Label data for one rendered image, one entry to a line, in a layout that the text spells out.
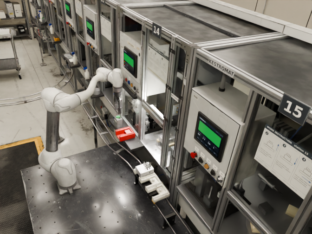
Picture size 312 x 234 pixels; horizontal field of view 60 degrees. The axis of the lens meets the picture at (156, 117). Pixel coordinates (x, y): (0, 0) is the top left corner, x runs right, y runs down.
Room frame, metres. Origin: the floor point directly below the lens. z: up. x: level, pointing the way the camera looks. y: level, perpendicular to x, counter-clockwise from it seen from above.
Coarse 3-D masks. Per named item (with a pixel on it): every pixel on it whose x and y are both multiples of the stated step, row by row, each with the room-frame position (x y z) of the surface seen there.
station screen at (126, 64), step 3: (123, 51) 2.28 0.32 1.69; (123, 54) 2.28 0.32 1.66; (126, 54) 2.23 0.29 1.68; (129, 54) 2.18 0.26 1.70; (123, 57) 2.28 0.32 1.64; (132, 57) 2.13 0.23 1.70; (123, 60) 2.28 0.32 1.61; (123, 63) 2.28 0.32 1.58; (126, 63) 2.23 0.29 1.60; (126, 66) 2.23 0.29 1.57; (129, 66) 2.18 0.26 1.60; (129, 69) 2.18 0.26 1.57; (132, 69) 2.12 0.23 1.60; (132, 72) 2.12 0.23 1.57
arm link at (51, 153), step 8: (48, 88) 1.86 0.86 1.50; (56, 88) 1.88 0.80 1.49; (48, 96) 1.79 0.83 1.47; (48, 104) 1.77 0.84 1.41; (48, 112) 1.78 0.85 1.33; (56, 112) 1.79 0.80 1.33; (48, 120) 1.77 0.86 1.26; (56, 120) 1.78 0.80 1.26; (48, 128) 1.75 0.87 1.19; (56, 128) 1.77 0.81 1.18; (48, 136) 1.74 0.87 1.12; (56, 136) 1.76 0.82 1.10; (48, 144) 1.72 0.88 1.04; (56, 144) 1.75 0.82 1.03; (48, 152) 1.70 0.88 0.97; (56, 152) 1.73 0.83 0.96; (40, 160) 1.70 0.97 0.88; (48, 160) 1.67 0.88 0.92; (56, 160) 1.68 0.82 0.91; (48, 168) 1.64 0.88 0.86
